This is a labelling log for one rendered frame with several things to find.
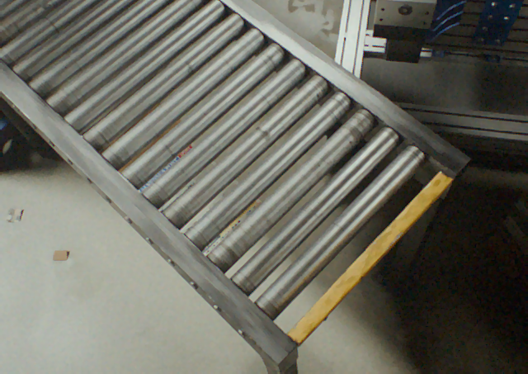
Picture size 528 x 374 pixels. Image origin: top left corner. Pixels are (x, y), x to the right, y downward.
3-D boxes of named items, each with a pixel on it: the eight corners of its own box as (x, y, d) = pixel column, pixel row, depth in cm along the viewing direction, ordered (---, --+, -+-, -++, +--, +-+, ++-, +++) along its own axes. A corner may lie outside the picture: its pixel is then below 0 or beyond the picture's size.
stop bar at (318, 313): (453, 184, 116) (455, 179, 114) (299, 349, 104) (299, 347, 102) (439, 173, 117) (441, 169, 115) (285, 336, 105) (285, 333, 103)
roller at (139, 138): (271, 46, 139) (269, 32, 135) (115, 179, 126) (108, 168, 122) (256, 35, 141) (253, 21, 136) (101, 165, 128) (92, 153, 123)
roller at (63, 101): (214, 3, 146) (210, -12, 141) (59, 125, 133) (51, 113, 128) (200, -7, 147) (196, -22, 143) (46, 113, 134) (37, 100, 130)
